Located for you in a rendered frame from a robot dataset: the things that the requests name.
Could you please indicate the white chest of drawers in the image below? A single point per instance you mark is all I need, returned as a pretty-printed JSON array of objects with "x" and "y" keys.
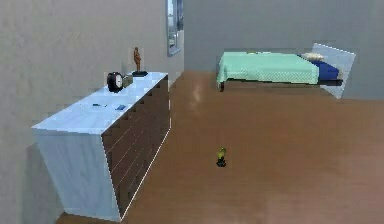
[{"x": 86, "y": 133}]

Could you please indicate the small blue flat card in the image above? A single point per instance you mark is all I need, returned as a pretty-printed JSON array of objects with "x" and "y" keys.
[{"x": 120, "y": 107}]

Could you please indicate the small grey box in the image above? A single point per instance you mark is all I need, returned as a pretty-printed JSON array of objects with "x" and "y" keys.
[{"x": 127, "y": 80}]

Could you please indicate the brown figure statue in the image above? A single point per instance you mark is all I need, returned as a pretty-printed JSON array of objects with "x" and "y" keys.
[{"x": 137, "y": 60}]

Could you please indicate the black round alarm clock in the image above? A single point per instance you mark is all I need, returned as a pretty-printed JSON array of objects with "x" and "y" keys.
[{"x": 115, "y": 81}]

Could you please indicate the grey framed window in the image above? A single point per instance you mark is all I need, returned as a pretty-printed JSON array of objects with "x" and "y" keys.
[{"x": 174, "y": 26}]

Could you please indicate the bed with green blanket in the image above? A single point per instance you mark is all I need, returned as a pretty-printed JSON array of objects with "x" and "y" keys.
[{"x": 270, "y": 68}]

